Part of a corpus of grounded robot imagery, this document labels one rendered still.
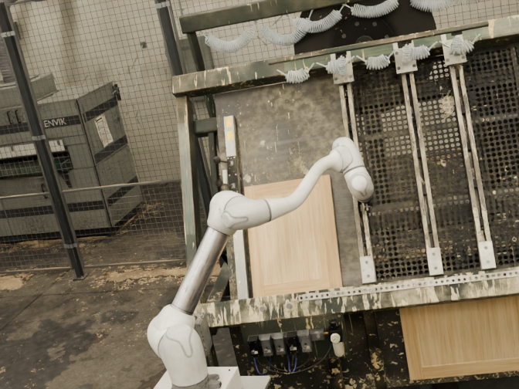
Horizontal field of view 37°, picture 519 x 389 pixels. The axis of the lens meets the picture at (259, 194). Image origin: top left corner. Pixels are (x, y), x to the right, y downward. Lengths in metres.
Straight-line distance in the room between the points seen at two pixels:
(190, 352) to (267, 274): 0.84
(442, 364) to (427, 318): 0.27
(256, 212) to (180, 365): 0.68
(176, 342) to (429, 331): 1.45
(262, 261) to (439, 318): 0.92
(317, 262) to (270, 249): 0.24
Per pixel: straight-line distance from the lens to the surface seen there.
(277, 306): 3.79
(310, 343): 3.73
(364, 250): 3.77
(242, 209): 3.15
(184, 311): 3.34
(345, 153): 3.43
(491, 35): 4.00
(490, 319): 4.06
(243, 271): 3.86
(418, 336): 4.07
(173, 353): 3.16
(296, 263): 3.83
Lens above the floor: 2.52
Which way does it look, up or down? 18 degrees down
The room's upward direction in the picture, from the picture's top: 12 degrees counter-clockwise
